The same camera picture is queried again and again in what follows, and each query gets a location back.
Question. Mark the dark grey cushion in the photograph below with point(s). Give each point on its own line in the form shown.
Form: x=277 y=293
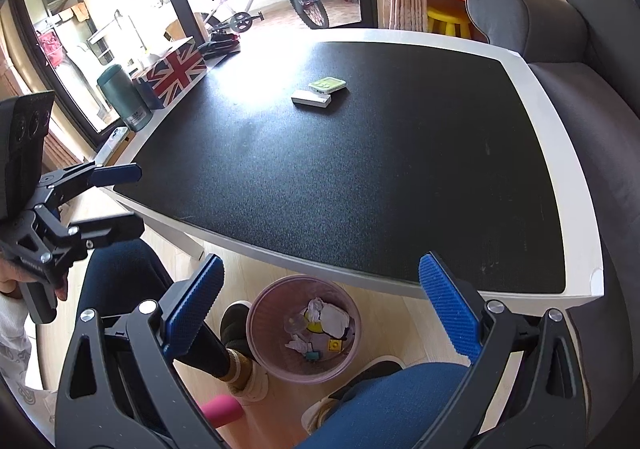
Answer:
x=610 y=19

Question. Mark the yellow plastic stool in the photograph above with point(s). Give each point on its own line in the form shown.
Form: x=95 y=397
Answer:
x=445 y=18

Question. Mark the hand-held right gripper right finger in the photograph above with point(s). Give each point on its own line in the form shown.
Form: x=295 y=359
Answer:
x=450 y=311

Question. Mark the flat white device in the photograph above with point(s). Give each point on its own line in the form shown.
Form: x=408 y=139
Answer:
x=311 y=99

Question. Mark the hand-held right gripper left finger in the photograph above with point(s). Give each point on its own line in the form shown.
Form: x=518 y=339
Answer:
x=192 y=311

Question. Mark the red cloth bag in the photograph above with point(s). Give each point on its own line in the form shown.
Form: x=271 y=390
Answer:
x=52 y=46

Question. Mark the flat green device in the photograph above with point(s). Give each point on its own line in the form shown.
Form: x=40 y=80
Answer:
x=327 y=85

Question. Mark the person's black slipper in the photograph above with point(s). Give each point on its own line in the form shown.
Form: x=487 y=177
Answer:
x=372 y=374
x=237 y=324

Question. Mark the flag print tissue box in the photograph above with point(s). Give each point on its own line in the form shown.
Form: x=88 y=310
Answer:
x=177 y=71

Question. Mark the dark green tumbler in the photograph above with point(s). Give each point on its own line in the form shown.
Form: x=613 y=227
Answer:
x=122 y=99

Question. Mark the black gloves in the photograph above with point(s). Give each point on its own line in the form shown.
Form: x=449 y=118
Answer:
x=220 y=45

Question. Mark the pink translucent waste bin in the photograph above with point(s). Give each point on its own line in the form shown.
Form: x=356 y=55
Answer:
x=260 y=329

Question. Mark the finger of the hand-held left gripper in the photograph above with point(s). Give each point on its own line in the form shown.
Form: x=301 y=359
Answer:
x=115 y=229
x=117 y=173

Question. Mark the person's white patterned top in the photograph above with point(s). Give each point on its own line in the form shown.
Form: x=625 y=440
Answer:
x=25 y=389

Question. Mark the grey sofa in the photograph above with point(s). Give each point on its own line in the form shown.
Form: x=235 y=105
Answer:
x=590 y=129

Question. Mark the person's left black slipper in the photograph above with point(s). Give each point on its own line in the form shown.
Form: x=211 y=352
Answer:
x=237 y=324

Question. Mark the white zip pouch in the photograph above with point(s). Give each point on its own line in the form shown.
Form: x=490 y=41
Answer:
x=334 y=319

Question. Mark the person's left leg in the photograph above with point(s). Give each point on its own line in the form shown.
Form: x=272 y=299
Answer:
x=120 y=274

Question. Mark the black table mat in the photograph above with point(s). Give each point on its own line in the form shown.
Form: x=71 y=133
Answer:
x=350 y=179

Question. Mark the person's right black slipper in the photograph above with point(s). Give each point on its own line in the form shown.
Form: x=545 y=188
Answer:
x=372 y=374

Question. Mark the person's left hand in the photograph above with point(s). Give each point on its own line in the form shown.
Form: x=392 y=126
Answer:
x=10 y=279

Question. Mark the yellow toy block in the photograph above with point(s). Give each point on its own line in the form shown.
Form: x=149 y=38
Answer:
x=335 y=345

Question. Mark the person's left forearm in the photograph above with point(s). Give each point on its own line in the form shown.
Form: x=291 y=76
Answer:
x=10 y=324

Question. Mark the white phone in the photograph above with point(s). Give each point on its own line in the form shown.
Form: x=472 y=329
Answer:
x=112 y=144

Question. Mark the person's right leg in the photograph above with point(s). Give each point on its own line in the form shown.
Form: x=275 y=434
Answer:
x=400 y=404

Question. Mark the teal toy block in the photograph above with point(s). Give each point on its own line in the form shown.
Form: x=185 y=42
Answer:
x=313 y=356

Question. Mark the pink cylinder object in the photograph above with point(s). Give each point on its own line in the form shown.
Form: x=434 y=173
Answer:
x=222 y=411

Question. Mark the person's leg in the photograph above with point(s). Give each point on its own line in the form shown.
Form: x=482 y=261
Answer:
x=400 y=404
x=120 y=274

